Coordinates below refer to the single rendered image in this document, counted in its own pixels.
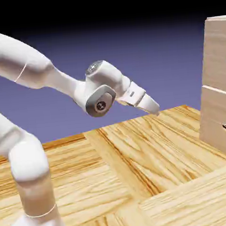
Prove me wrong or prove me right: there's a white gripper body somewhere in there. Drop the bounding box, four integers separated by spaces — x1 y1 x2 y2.
134 91 161 119

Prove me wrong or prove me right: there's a light wood drawer front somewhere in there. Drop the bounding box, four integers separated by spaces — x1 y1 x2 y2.
194 83 226 166
196 16 226 98

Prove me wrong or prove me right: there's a light wood cabinet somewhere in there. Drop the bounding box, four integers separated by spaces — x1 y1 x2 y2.
188 15 226 167

